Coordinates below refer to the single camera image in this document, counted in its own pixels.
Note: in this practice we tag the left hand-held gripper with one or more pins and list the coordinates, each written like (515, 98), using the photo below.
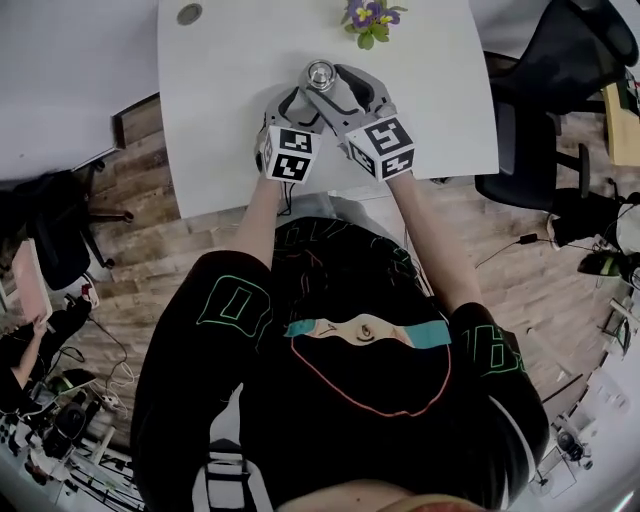
(290, 155)

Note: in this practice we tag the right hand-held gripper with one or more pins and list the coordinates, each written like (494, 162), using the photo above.
(385, 145)

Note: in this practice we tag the person's left forearm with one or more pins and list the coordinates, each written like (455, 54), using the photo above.
(255, 220)

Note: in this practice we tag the person's right forearm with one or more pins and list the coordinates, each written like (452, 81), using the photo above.
(435, 250)

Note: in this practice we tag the purple flower plant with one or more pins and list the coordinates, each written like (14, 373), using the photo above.
(370, 15)

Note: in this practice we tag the person's grey trousers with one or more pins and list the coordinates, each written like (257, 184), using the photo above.
(340, 207)

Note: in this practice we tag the black office chair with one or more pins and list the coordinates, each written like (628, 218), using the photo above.
(525, 150)
(60, 235)

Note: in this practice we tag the person's black printed t-shirt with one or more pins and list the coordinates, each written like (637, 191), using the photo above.
(360, 380)

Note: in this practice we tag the white power strip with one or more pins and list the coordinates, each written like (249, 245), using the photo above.
(107, 400)

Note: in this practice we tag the person's face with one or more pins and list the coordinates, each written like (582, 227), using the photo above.
(390, 500)

